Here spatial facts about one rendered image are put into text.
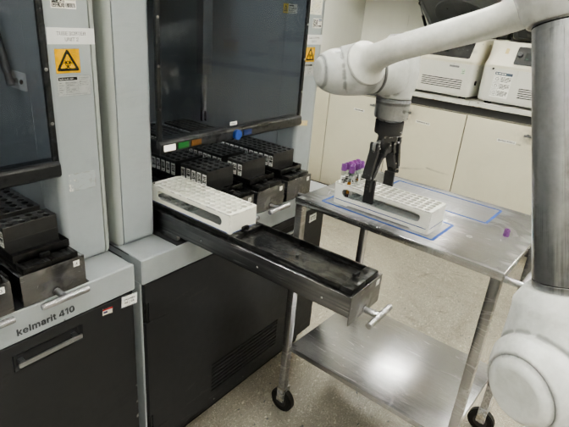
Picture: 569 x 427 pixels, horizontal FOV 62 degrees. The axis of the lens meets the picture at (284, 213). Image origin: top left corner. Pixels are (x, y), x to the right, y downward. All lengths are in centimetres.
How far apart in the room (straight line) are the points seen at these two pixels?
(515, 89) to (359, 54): 214
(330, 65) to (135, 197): 58
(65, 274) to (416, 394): 106
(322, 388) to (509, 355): 127
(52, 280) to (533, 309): 88
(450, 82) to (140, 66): 241
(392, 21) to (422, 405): 317
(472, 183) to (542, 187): 256
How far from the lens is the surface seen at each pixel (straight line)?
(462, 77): 326
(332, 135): 371
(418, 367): 171
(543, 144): 76
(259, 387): 193
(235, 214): 115
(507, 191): 327
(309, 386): 196
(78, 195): 117
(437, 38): 106
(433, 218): 129
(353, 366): 164
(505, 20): 105
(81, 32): 111
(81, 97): 112
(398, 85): 125
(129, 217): 127
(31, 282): 108
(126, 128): 120
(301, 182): 163
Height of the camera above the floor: 132
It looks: 23 degrees down
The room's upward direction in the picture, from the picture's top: 5 degrees clockwise
